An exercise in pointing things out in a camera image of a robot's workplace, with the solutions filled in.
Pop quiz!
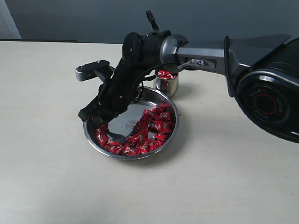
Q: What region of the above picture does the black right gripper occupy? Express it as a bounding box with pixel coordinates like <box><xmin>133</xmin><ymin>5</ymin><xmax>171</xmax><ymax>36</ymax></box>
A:
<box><xmin>78</xmin><ymin>58</ymin><xmax>152</xmax><ymax>128</ymax></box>

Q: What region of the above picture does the small stainless steel cup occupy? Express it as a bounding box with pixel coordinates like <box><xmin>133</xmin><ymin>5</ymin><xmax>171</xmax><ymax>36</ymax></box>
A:
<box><xmin>153</xmin><ymin>70</ymin><xmax>179</xmax><ymax>97</ymax></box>

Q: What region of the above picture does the round stainless steel plate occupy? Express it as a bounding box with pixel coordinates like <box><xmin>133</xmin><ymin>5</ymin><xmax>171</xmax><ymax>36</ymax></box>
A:
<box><xmin>83</xmin><ymin>87</ymin><xmax>179</xmax><ymax>160</ymax></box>

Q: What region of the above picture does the red candy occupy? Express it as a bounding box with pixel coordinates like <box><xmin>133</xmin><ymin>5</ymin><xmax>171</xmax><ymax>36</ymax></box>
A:
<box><xmin>154</xmin><ymin>133</ymin><xmax>168</xmax><ymax>142</ymax></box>
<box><xmin>156</xmin><ymin>70</ymin><xmax>174</xmax><ymax>79</ymax></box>
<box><xmin>122</xmin><ymin>146</ymin><xmax>140</xmax><ymax>156</ymax></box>
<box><xmin>157</xmin><ymin>112</ymin><xmax>172</xmax><ymax>122</ymax></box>
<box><xmin>96</xmin><ymin>129</ymin><xmax>109</xmax><ymax>148</ymax></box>
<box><xmin>133</xmin><ymin>129</ymin><xmax>148</xmax><ymax>143</ymax></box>

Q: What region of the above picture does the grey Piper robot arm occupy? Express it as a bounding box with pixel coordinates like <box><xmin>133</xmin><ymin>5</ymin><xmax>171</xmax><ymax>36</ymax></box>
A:
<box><xmin>76</xmin><ymin>31</ymin><xmax>299</xmax><ymax>142</ymax></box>

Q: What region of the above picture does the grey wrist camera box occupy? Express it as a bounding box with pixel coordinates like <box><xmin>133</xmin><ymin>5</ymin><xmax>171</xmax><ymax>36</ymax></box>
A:
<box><xmin>75</xmin><ymin>60</ymin><xmax>115</xmax><ymax>82</ymax></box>

